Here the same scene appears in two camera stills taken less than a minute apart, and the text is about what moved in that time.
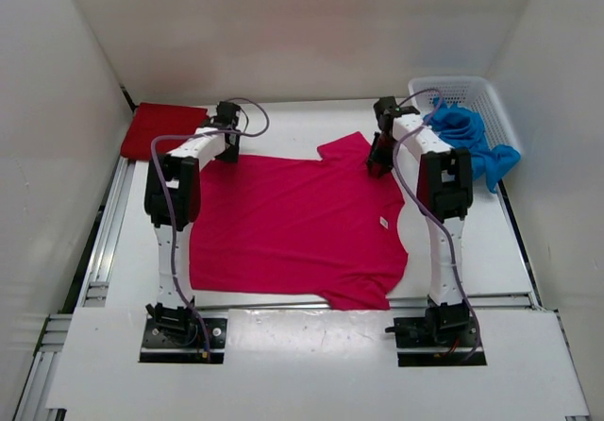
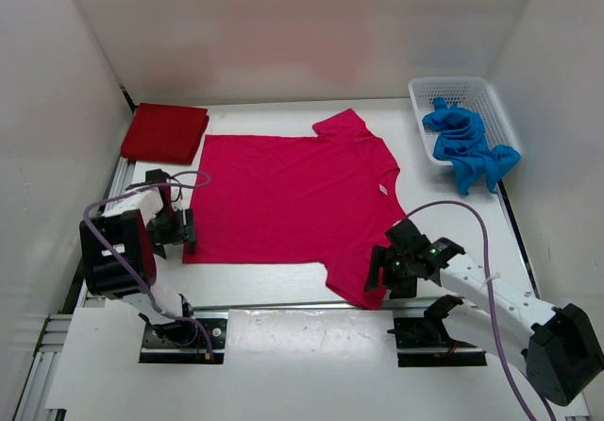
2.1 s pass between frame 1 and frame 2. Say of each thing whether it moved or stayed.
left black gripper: moved
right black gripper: moved
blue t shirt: stayed
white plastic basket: stayed
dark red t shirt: stayed
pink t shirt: moved
